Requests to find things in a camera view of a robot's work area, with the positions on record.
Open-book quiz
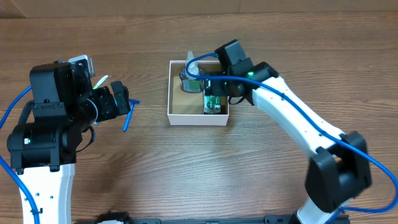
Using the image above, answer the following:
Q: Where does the green soap packet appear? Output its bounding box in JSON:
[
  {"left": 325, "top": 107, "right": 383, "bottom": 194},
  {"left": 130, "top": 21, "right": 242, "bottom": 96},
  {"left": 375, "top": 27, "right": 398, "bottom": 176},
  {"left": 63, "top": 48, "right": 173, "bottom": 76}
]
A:
[{"left": 203, "top": 95, "right": 221, "bottom": 114}]

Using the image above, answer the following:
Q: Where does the blue disposable razor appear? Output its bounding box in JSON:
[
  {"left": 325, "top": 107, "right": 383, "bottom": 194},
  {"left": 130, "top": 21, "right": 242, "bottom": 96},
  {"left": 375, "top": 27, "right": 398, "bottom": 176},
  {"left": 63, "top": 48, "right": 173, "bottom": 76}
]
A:
[{"left": 123, "top": 99, "right": 141, "bottom": 132}]

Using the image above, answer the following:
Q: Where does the blue pump bottle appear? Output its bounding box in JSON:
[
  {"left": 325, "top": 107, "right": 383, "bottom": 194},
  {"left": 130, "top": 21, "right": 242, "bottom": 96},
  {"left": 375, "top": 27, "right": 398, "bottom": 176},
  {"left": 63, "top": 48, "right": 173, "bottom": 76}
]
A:
[{"left": 179, "top": 61, "right": 203, "bottom": 93}]

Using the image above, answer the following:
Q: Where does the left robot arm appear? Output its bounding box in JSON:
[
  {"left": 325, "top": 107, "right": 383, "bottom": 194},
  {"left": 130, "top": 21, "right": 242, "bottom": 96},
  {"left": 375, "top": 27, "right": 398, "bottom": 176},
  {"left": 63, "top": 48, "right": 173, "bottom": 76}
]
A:
[{"left": 6, "top": 55, "right": 131, "bottom": 223}]

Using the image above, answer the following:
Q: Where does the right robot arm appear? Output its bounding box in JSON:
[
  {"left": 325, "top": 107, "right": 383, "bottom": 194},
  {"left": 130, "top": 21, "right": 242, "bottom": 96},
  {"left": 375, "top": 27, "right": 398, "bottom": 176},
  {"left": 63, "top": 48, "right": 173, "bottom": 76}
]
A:
[{"left": 202, "top": 40, "right": 372, "bottom": 223}]

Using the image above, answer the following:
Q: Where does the green white toothbrush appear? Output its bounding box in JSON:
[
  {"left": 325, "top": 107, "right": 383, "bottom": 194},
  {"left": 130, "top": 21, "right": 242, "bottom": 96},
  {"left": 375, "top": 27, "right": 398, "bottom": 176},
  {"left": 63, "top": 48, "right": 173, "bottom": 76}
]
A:
[{"left": 93, "top": 75, "right": 109, "bottom": 90}]

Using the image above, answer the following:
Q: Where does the white cardboard box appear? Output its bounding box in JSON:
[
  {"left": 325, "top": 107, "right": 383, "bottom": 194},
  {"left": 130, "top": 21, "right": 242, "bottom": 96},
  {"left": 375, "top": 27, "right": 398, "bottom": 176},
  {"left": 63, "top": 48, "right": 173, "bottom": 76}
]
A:
[{"left": 167, "top": 60, "right": 229, "bottom": 126}]

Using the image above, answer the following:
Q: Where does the right blue cable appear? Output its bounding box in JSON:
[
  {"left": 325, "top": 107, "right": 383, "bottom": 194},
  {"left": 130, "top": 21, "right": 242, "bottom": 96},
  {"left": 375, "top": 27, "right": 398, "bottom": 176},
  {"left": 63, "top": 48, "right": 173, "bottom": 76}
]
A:
[{"left": 185, "top": 52, "right": 398, "bottom": 224}]

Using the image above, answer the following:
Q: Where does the blue cable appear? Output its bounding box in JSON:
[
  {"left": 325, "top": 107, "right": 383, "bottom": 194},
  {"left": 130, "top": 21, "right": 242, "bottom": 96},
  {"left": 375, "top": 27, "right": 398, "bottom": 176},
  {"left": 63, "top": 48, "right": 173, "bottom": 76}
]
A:
[
  {"left": 185, "top": 52, "right": 398, "bottom": 224},
  {"left": 0, "top": 85, "right": 41, "bottom": 224}
]

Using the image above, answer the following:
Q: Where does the left blue cable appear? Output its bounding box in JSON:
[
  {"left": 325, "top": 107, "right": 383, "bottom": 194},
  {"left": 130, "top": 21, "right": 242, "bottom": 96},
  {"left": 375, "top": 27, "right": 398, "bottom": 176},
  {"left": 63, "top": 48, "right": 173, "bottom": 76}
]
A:
[{"left": 0, "top": 85, "right": 41, "bottom": 224}]

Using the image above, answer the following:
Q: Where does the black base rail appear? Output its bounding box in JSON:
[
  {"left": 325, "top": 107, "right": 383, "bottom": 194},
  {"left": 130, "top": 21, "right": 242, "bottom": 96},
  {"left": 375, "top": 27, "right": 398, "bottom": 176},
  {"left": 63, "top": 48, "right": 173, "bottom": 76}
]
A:
[{"left": 74, "top": 211, "right": 351, "bottom": 224}]

